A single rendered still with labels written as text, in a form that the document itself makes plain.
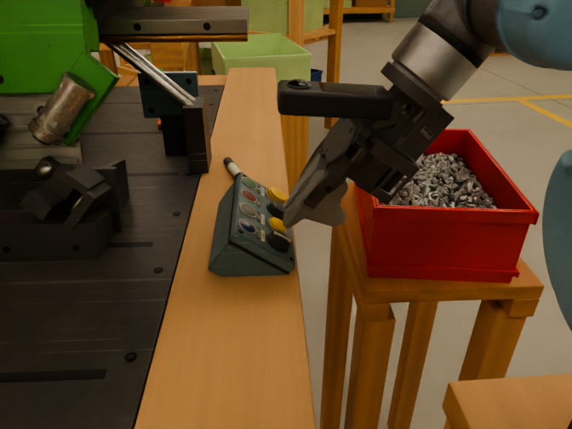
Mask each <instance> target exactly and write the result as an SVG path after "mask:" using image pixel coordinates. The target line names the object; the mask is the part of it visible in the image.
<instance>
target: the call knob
mask: <svg viewBox="0 0 572 429"><path fill-rule="evenodd" d="M269 239H270V241H271V242H272V244H273V245H275V246H276V247H277V248H279V249H281V250H287V249H288V248H289V246H290V243H291V240H290V239H289V238H288V236H287V235H286V234H284V233H283V232H280V231H278V230H275V231H272V232H271V234H270V235H269Z"/></svg>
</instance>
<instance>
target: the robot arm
mask: <svg viewBox="0 0 572 429"><path fill-rule="evenodd" d="M495 49H500V50H503V51H505V52H507V53H509V54H512V55H513V56H514V57H516V58H518V59H519V60H521V61H522V62H525V63H527V64H529V65H532V66H537V67H541V68H551V69H555V70H560V71H572V0H432V2H431V3H430V5H429V6H428V7H427V9H426V10H425V11H424V13H423V14H422V15H421V17H420V18H419V19H418V20H417V22H416V23H415V24H414V26H413V27H412V28H411V30H410V31H409V32H408V34H407V35H406V36H405V38H404V39H403V41H402V42H401V43H400V44H399V45H398V46H397V48H396V49H395V50H394V51H393V53H392V59H394V61H393V62H392V63H391V62H390V61H388V62H387V63H386V64H385V66H384V67H383V68H382V70H381V71H380V72H381V73H382V74H383V75H384V76H385V77H386V78H387V79H388V80H390V81H391V82H392V83H393V85H392V87H391V88H390V89H389V90H386V89H385V87H384V86H382V85H369V84H355V83H325V82H310V81H305V80H303V79H294V80H281V81H279V82H278V84H277V109H278V112H279V113H280V114H282V115H289V116H297V117H299V116H306V117H338V118H339V120H338V121H337V122H336V123H335V124H334V125H333V127H332V128H331V129H330V131H329V132H328V133H327V135H326V137H325V138H324V139H323V141H322V142H321V143H320V145H319V146H318V147H317V149H316V150H315V152H314V153H313V154H312V156H311V158H310V159H309V161H308V163H307V164H306V166H305V167H304V169H303V171H302V172H301V174H300V178H299V179H298V181H297V182H296V184H295V187H294V189H293V191H292V192H291V194H290V196H289V199H288V202H287V203H286V205H285V207H284V213H283V226H285V227H286V228H289V227H291V226H294V225H295V224H297V223H298V222H300V221H301V220H304V219H307V220H312V221H316V222H318V223H321V224H325V225H327V226H340V225H341V224H342V223H343V222H344V221H345V219H346V214H345V212H344V210H343V209H342V207H341V206H340V204H341V199H342V198H343V196H344V195H345V194H346V192H347V189H348V185H347V182H346V177H347V178H349V179H351V180H353V181H354V182H355V184H356V186H358V187H359V188H361V189H362V190H364V191H365V192H367V193H368V194H371V195H372V196H374V197H376V198H377V199H379V200H380V201H382V202H383V203H385V204H386V205H387V204H389V202H391V200H393V198H394V197H395V196H396V195H397V194H398V193H399V192H400V191H401V190H402V188H403V187H404V186H405V185H406V184H407V183H408V182H409V181H410V179H411V178H412V177H413V176H414V175H415V174H416V173H417V172H418V171H419V170H420V168H419V167H418V166H417V164H416V161H417V160H418V158H419V157H420V156H421V155H422V154H423V153H424V152H425V151H426V149H427V148H428V147H429V146H430V145H431V144H432V143H433V141H434V140H435V139H436V138H437V137H438V136H439V135H440V134H441V133H442V132H443V131H444V130H445V129H446V128H447V127H448V125H449V124H450V123H451V122H452V121H453V120H454V119H455V118H454V117H453V116H452V115H451V114H449V113H448V112H447V111H445V109H444V108H443V104H442V103H441V101H442V100H445V101H450V100H451V99H452V98H453V97H454V96H455V94H456V93H457V92H458V91H459V90H460V88H461V87H462V86H463V85H464V84H465V83H466V82H467V80H468V79H469V78H470V77H471V76H472V75H473V73H474V72H475V71H476V70H477V69H478V68H479V67H480V66H481V65H482V64H483V62H484V61H485V60H486V59H487V58H488V57H489V55H490V54H491V53H492V52H493V51H494V50H495ZM405 175H406V176H407V177H406V178H405V180H404V181H403V182H402V183H401V184H400V185H399V186H398V188H397V189H396V190H395V191H394V192H393V193H392V194H389V192H390V191H391V190H392V188H393V187H394V186H395V185H396V184H397V183H398V182H399V181H400V180H401V179H402V178H403V177H404V176H405ZM542 237H543V248H544V254H545V259H546V268H547V271H548V275H549V278H550V282H551V285H552V288H553V290H554V292H555V295H556V297H557V301H558V305H559V308H560V310H561V312H562V314H563V317H564V319H565V321H566V323H567V324H568V326H569V328H570V330H571V332H572V149H570V150H567V151H566V152H564V153H563V154H562V156H561V157H560V158H559V159H558V162H557V164H556V165H555V168H554V170H553V171H552V175H551V177H550V180H549V182H548V186H547V189H546V195H545V200H544V206H543V215H542Z"/></svg>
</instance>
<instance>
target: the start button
mask: <svg viewBox="0 0 572 429"><path fill-rule="evenodd" d="M266 193H267V195H268V196H269V198H270V199H271V200H273V201H278V202H280V203H281V204H285V203H286V202H287V197H286V195H285V194H284V193H283V192H282V191H281V190H280V189H278V188H276V187H274V186H272V187H270V188H269V189H268V190H267V192H266Z"/></svg>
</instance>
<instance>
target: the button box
mask: <svg viewBox="0 0 572 429"><path fill-rule="evenodd" d="M243 178H248V179H250V180H252V179H251V178H249V177H248V176H247V175H246V174H242V173H241V174H239V175H238V177H237V179H236V180H235V182H234V183H232V185H231V187H230V188H229V189H228V191H227V192H226V194H225V196H224V197H223V198H222V199H221V200H220V202H219V206H218V211H217V216H216V222H215V227H214V236H213V242H212V247H211V252H210V257H209V267H208V269H209V270H210V271H211V272H213V273H215V274H217V275H219V276H221V277H241V276H270V275H284V274H288V275H289V272H290V271H292V269H293V268H294V267H295V252H294V244H293V235H292V227H289V228H286V232H284V234H286V235H287V236H288V238H289V239H290V240H291V243H290V246H289V248H288V249H287V250H281V249H279V248H277V247H276V246H275V245H273V244H272V242H271V241H270V239H269V235H270V234H271V232H272V231H275V230H276V229H274V228H273V227H272V225H271V224H270V222H269V220H270V219H271V218H272V217H276V218H279V219H280V220H281V221H283V217H279V216H277V215H275V214H274V213H273V212H272V211H271V210H270V209H269V204H270V203H271V202H272V201H273V200H271V199H270V198H269V196H268V195H267V193H266V192H267V190H268V188H266V187H265V186H263V185H261V184H260V183H258V182H256V181H255V180H252V181H253V182H254V183H255V184H256V188H252V187H250V186H248V185H247V184H246V183H245V182H244V181H243ZM243 191H248V192H251V193H252V194H253V195H254V196H255V198H256V201H250V200H248V199H247V198H246V197H245V196H244V195H243ZM242 204H247V205H248V206H250V207H251V208H252V209H253V210H254V211H255V213H256V215H255V216H251V215H249V214H247V213H245V212H244V211H243V209H242V207H241V205H242ZM240 220H247V221H249V222H250V223H251V224H252V225H253V226H254V227H255V232H248V231H246V230H245V229H244V228H243V227H242V226H241V224H240Z"/></svg>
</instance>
